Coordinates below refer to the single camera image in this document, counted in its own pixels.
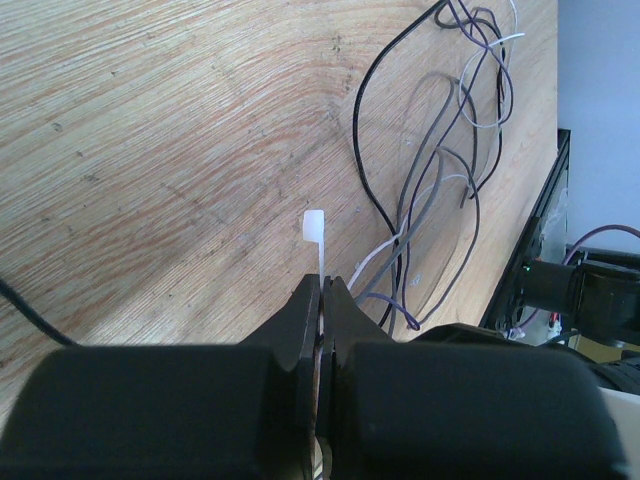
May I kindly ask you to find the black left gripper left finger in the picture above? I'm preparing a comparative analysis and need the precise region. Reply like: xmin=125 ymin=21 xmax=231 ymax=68
xmin=240 ymin=274 xmax=321 ymax=371

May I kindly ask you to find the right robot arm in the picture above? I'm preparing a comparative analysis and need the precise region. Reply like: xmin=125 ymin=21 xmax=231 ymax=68
xmin=509 ymin=260 xmax=639 ymax=347

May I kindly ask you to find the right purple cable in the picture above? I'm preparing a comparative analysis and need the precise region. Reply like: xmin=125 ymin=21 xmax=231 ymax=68
xmin=564 ymin=224 xmax=640 ymax=266

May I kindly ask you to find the white wire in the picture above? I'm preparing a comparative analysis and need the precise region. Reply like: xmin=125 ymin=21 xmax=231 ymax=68
xmin=347 ymin=172 xmax=466 ymax=291

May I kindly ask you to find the purple wire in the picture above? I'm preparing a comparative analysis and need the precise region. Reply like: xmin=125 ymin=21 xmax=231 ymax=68
xmin=364 ymin=0 xmax=514 ymax=332

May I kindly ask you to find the white zip tie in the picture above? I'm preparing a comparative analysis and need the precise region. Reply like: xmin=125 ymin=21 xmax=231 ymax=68
xmin=302 ymin=209 xmax=326 ymax=281

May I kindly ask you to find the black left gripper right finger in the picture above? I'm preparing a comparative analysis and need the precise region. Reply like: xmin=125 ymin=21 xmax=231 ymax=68
xmin=323 ymin=277 xmax=393 ymax=368

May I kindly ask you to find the grey wire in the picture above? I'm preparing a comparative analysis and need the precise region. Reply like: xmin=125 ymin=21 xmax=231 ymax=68
xmin=456 ymin=0 xmax=526 ymax=176

